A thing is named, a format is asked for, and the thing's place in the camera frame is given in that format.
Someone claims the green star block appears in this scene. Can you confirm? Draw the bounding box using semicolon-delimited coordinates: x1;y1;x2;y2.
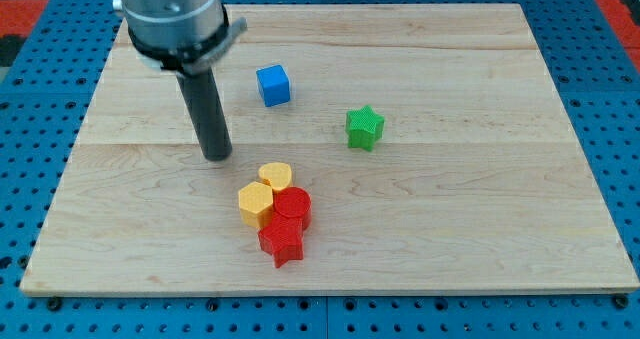
345;105;385;152

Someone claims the light wooden board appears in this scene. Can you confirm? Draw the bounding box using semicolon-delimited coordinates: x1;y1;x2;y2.
21;4;639;297

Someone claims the yellow hexagon block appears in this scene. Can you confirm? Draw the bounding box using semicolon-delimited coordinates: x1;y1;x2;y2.
238;182;273;230

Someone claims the red cylinder block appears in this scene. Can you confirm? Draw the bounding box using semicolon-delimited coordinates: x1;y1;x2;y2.
274;187;312;230

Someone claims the red star block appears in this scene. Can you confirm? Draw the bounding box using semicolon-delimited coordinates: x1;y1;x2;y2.
258;213;304;268

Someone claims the yellow heart block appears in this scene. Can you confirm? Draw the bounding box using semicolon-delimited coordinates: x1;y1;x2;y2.
258;162;293;193

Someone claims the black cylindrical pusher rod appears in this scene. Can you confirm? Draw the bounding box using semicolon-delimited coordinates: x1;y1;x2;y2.
177;69;232;161

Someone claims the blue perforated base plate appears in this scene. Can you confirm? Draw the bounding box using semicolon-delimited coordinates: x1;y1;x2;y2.
1;0;639;338

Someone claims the blue cube block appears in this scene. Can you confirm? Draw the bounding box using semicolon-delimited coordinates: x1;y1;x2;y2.
256;65;291;107

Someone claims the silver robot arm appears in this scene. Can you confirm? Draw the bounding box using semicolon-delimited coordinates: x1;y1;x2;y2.
113;0;247;161

